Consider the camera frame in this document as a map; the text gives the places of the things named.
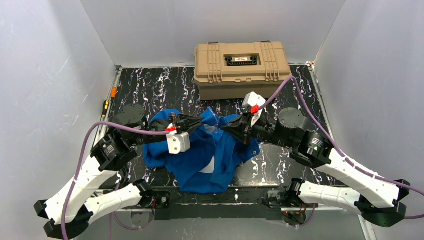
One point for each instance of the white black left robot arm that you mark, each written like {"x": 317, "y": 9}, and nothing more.
{"x": 71, "y": 211}

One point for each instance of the yellow black handled screwdriver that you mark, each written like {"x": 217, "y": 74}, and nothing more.
{"x": 105, "y": 108}

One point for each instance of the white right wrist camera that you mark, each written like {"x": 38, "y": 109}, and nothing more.
{"x": 252, "y": 102}

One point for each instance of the tan plastic toolbox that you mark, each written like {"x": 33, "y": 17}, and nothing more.
{"x": 232, "y": 70}

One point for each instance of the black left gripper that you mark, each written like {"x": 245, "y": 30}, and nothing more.
{"x": 174, "y": 122}

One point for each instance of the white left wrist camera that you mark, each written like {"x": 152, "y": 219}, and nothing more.
{"x": 178, "y": 143}

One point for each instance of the orange handled screwdriver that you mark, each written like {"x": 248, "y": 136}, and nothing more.
{"x": 113, "y": 92}

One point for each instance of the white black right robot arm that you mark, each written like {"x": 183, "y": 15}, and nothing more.
{"x": 377, "y": 201}

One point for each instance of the blue zip jacket white lining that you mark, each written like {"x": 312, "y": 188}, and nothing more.
{"x": 209, "y": 166}

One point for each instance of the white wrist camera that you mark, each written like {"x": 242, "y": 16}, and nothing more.
{"x": 252, "y": 102}
{"x": 178, "y": 143}

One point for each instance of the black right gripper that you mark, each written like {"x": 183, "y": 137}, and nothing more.
{"x": 247, "y": 126}

